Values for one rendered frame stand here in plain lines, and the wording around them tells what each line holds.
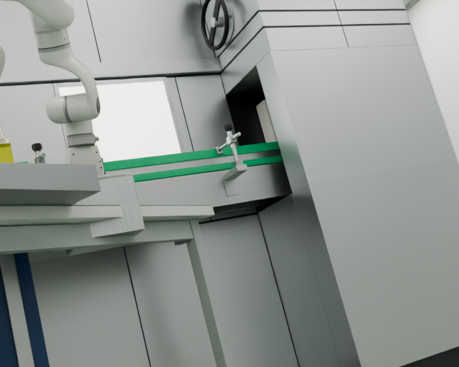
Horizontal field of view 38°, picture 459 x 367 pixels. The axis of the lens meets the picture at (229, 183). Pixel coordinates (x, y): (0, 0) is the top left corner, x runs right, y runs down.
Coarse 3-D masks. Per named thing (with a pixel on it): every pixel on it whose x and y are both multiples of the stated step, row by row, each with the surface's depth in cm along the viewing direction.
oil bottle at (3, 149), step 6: (0, 138) 202; (6, 138) 203; (0, 144) 201; (6, 144) 202; (0, 150) 200; (6, 150) 201; (0, 156) 200; (6, 156) 201; (12, 156) 202; (0, 162) 199; (6, 162) 200; (12, 162) 201
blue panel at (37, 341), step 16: (16, 256) 183; (0, 272) 180; (0, 288) 179; (32, 288) 182; (0, 304) 177; (32, 304) 181; (0, 320) 176; (32, 320) 180; (0, 336) 175; (32, 336) 178; (0, 352) 174; (32, 352) 177
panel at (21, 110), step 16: (112, 80) 240; (128, 80) 243; (144, 80) 246; (160, 80) 249; (0, 96) 221; (16, 96) 223; (32, 96) 226; (48, 96) 228; (0, 112) 219; (16, 112) 222; (32, 112) 224; (16, 128) 220; (32, 128) 222; (48, 128) 225; (64, 128) 227; (176, 128) 246; (16, 144) 218; (48, 144) 223; (64, 144) 225; (16, 160) 217; (32, 160) 219; (48, 160) 221; (64, 160) 224
